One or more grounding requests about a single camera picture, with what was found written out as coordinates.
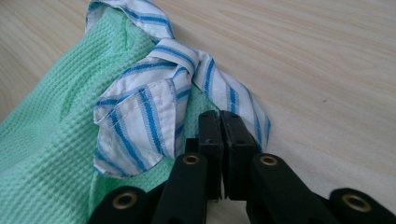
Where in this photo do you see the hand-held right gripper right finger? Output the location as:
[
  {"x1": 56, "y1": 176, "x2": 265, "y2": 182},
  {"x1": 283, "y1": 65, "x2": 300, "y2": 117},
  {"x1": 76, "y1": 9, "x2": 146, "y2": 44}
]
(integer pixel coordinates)
[{"x1": 220, "y1": 110, "x2": 262, "y2": 201}]

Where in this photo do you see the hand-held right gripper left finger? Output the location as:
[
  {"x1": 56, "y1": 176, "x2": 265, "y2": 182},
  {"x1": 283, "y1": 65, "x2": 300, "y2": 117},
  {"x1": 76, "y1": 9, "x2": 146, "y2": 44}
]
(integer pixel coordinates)
[{"x1": 185, "y1": 110, "x2": 226, "y2": 201}]

